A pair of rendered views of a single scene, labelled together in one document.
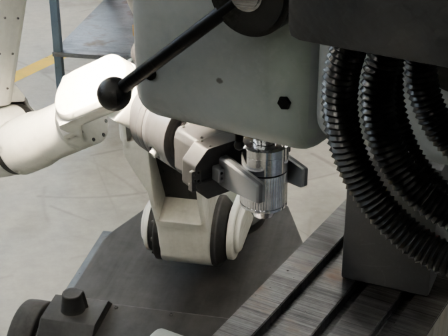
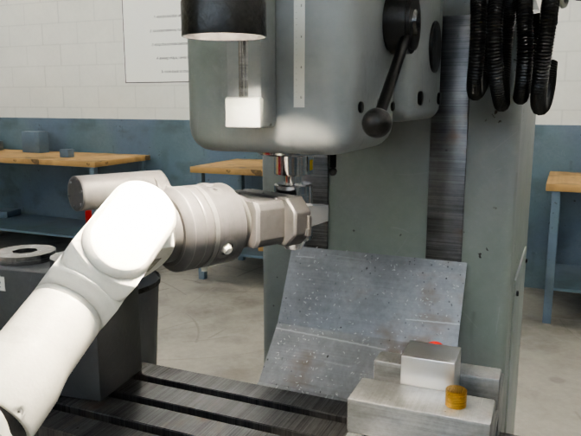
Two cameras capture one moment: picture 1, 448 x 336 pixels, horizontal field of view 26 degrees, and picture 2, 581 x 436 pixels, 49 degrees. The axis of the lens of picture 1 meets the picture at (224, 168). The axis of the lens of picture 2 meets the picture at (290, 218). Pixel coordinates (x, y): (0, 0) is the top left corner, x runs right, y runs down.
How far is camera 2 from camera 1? 1.22 m
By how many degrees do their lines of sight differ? 91
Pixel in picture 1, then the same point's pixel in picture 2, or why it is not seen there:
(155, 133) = (235, 221)
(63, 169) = not seen: outside the picture
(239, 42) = (383, 67)
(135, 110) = (200, 216)
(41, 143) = (75, 352)
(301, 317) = (162, 419)
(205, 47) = (375, 75)
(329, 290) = (119, 407)
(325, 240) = not seen: hidden behind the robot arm
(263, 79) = not seen: hidden behind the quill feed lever
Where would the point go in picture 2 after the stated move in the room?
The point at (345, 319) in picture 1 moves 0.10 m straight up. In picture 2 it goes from (168, 400) to (165, 335)
